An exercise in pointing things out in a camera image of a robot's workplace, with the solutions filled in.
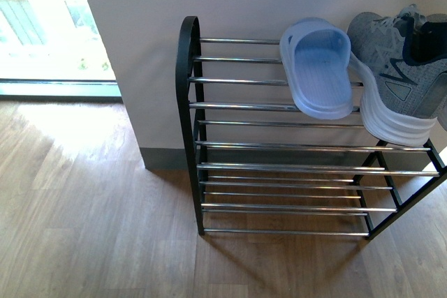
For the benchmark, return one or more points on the light blue slipper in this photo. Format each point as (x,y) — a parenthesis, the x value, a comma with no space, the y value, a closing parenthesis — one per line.
(315,55)

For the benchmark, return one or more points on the grey knit sneaker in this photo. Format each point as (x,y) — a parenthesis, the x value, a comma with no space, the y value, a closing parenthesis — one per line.
(401,62)

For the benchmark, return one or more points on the black metal shoe rack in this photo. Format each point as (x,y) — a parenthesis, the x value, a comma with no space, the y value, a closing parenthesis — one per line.
(290,188)

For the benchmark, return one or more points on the dark window frame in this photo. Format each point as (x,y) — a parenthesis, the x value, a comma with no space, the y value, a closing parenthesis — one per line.
(79,91)

